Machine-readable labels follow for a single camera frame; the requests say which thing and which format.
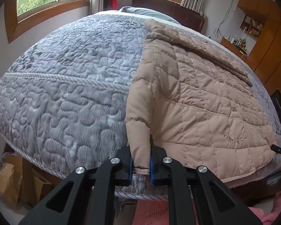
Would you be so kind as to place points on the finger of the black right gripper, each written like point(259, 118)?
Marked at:
point(276, 149)

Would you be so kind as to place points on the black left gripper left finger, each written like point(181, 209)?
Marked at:
point(85, 196)

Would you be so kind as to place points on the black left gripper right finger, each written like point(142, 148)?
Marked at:
point(196, 196)

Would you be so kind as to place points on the beige quilted down jacket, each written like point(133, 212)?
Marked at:
point(194, 101)

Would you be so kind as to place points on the brown cardboard box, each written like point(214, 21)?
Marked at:
point(19, 181)

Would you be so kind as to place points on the orange wooden wardrobe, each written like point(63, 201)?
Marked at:
point(265, 57)

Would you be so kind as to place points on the grey leaf-pattern quilted bedspread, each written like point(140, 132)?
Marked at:
point(63, 101)

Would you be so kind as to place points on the wooden desk with items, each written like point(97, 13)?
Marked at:
point(234, 49)

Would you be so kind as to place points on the dark wooden headboard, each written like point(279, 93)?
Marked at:
point(185, 16)

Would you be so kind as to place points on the grey-blue pillow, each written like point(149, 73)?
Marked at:
point(147, 12)

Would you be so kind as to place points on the large wooden side window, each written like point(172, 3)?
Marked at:
point(22, 15)

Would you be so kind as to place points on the wall shelf with items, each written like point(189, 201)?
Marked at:
point(253, 26)

